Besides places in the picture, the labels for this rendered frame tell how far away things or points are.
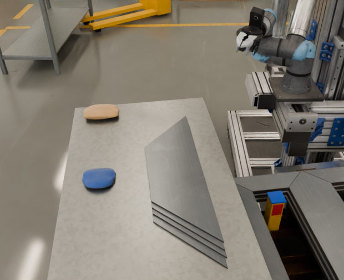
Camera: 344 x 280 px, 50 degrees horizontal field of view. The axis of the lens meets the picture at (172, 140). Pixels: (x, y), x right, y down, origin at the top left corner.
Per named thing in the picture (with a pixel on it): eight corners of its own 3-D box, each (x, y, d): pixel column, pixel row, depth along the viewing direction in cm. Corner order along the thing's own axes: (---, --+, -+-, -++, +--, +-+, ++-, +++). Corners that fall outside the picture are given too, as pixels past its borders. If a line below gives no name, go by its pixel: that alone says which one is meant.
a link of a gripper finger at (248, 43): (245, 61, 126) (253, 51, 133) (249, 45, 122) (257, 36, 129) (237, 59, 127) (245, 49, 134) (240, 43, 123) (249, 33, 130)
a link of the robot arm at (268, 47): (274, 64, 151) (278, 38, 144) (248, 59, 155) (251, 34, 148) (279, 56, 156) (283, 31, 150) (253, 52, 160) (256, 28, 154)
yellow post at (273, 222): (277, 234, 156) (284, 203, 144) (266, 236, 155) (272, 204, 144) (273, 225, 160) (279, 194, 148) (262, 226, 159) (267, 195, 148)
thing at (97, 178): (116, 170, 135) (115, 164, 133) (116, 189, 127) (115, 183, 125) (83, 173, 134) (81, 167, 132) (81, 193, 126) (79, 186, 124)
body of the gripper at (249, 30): (254, 56, 134) (263, 44, 142) (260, 34, 128) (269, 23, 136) (234, 50, 136) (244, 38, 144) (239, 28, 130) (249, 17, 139)
